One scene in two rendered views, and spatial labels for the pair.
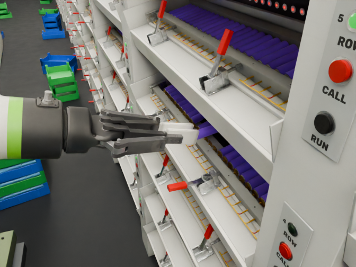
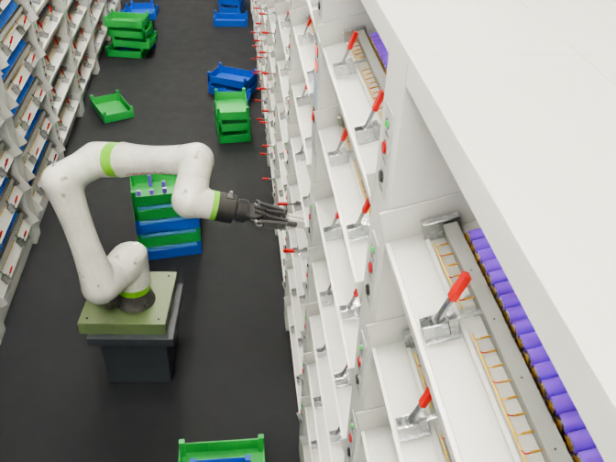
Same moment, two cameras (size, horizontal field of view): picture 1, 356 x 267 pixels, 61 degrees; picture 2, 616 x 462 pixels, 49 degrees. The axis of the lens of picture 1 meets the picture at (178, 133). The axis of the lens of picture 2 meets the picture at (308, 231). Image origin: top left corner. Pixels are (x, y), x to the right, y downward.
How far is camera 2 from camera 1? 161 cm
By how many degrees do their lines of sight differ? 13
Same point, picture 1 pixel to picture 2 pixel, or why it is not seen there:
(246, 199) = not seen: hidden behind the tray
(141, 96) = (293, 184)
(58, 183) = (211, 244)
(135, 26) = (294, 136)
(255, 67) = not seen: hidden behind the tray
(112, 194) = (265, 268)
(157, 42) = (300, 159)
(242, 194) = not seen: hidden behind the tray
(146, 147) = (274, 225)
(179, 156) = (301, 236)
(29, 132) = (221, 209)
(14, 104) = (216, 195)
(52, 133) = (230, 212)
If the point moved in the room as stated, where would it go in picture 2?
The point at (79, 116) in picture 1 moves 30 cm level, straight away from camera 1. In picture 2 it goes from (243, 204) to (243, 156)
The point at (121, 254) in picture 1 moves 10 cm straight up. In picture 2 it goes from (260, 323) to (260, 306)
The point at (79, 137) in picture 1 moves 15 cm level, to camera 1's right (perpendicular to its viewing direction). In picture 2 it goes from (241, 214) to (288, 224)
